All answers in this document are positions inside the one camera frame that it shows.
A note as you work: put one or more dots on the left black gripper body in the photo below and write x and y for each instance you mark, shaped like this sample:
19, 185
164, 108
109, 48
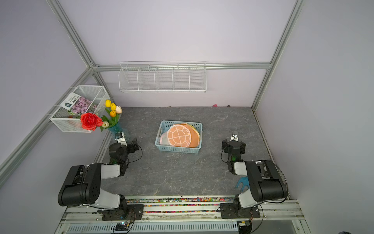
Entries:
130, 149

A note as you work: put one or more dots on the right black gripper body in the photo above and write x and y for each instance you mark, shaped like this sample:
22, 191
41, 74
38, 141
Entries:
226, 144

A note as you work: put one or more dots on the orange mesh laundry bag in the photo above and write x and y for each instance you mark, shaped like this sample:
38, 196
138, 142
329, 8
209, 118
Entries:
183, 135

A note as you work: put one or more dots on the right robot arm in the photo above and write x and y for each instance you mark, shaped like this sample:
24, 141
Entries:
265, 183

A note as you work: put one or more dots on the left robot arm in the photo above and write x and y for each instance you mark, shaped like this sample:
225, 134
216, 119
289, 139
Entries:
82, 186

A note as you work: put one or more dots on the white mesh laundry bag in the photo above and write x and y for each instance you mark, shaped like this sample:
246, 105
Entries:
164, 139

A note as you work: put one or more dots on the tulip bouquet in vase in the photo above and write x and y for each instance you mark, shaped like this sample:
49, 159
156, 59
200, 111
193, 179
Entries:
111, 123

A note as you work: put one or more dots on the light blue plastic basket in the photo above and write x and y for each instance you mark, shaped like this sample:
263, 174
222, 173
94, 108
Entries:
165, 126

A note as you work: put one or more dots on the red artificial rose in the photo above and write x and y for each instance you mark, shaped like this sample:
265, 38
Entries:
90, 121

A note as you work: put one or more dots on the purple flower packet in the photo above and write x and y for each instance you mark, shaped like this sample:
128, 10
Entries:
78, 105

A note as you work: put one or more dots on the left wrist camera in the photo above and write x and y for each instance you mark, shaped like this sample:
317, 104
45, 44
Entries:
120, 138

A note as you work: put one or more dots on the white wire corner basket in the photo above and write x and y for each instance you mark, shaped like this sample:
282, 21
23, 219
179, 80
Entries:
71, 123

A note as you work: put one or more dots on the long white wire shelf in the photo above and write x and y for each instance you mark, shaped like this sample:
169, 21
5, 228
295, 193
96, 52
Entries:
162, 76

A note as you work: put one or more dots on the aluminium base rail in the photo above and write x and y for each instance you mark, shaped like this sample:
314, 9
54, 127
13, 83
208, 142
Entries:
188, 214

